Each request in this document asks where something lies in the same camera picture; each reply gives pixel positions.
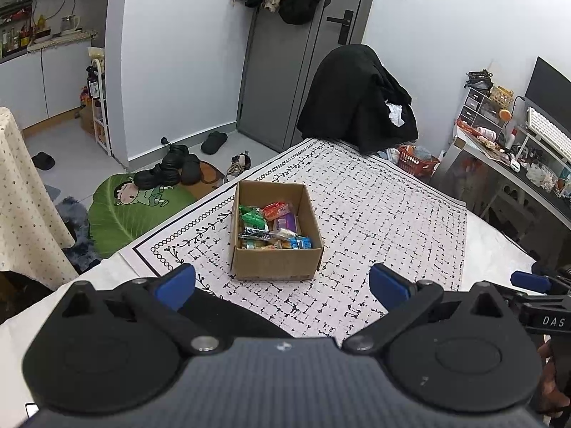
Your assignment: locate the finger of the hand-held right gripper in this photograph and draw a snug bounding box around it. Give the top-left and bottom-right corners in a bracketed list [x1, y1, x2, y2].
[510, 270, 571, 296]
[531, 263, 571, 280]

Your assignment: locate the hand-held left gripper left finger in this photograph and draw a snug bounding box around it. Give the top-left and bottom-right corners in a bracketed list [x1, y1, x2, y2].
[58, 262, 222, 356]

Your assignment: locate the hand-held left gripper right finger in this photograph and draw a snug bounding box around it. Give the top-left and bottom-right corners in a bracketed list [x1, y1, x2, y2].
[340, 262, 509, 357]

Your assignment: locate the orange bread stick packet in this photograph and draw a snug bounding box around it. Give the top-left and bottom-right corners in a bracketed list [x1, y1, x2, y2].
[241, 238, 290, 250]

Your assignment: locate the brown cardboard box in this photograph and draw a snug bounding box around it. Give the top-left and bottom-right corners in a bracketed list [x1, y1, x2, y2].
[229, 180, 325, 281]

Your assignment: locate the orange red snack packet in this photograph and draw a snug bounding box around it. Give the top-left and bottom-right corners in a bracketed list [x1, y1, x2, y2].
[262, 202, 292, 220]

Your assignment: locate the person's right hand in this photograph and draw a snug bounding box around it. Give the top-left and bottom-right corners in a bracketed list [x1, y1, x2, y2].
[536, 341, 566, 416]

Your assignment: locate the white bed sheet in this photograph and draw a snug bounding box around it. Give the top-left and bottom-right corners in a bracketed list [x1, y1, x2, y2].
[0, 207, 542, 428]

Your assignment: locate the green leaf floor mat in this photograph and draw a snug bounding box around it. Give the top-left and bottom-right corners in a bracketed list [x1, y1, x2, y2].
[87, 160, 226, 259]

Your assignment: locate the white black printed blanket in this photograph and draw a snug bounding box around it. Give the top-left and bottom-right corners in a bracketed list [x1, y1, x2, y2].
[120, 137, 468, 338]

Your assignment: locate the blue fluffy rug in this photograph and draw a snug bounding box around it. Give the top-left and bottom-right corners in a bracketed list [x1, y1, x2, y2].
[45, 185, 103, 272]

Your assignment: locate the pile of black shoes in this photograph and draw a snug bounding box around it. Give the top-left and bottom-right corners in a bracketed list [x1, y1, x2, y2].
[133, 145, 201, 190]

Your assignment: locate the red plastic basket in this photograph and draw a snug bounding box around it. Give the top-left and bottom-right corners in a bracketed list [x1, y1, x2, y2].
[397, 145, 441, 178]

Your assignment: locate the grey white sneaker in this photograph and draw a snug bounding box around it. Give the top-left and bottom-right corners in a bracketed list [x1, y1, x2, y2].
[223, 153, 253, 183]

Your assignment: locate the white desk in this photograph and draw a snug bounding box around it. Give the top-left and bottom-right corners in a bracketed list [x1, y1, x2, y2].
[439, 125, 571, 255]

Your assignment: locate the white keyboard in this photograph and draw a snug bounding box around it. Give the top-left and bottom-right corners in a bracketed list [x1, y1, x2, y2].
[525, 107, 571, 152]

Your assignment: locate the black slipper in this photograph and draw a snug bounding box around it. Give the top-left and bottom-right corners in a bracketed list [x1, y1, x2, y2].
[201, 131, 229, 154]
[30, 152, 56, 171]

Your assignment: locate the dark cloth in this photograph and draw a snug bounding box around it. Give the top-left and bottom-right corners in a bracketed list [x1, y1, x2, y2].
[0, 271, 56, 324]

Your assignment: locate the cream dotted tablecloth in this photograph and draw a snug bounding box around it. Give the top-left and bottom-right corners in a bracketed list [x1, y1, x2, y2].
[0, 107, 79, 290]

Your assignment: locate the woven bamboo basket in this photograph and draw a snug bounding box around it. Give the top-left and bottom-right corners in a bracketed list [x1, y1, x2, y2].
[491, 86, 515, 108]

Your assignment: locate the grey drawer organizer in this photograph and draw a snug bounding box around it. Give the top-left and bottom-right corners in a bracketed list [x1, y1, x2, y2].
[459, 87, 502, 128]

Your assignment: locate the white storage rack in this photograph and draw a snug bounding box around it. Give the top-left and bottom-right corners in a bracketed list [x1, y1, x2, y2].
[87, 47, 112, 157]

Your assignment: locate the black monitor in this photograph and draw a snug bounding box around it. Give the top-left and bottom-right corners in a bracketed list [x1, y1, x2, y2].
[524, 56, 571, 119]

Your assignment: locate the chair with black jacket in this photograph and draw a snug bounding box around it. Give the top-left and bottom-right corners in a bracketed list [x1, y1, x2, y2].
[297, 44, 420, 154]

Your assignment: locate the black bottle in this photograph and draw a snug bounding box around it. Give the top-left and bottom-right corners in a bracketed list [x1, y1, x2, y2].
[87, 67, 102, 101]

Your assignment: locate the grey door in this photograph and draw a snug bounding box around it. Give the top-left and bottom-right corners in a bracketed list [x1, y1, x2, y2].
[236, 0, 371, 152]

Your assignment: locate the white kitchen cabinet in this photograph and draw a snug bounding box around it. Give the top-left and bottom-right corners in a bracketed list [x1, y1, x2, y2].
[0, 38, 105, 130]

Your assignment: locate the black door handle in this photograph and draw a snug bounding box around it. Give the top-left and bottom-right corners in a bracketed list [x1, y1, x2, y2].
[327, 9, 355, 45]

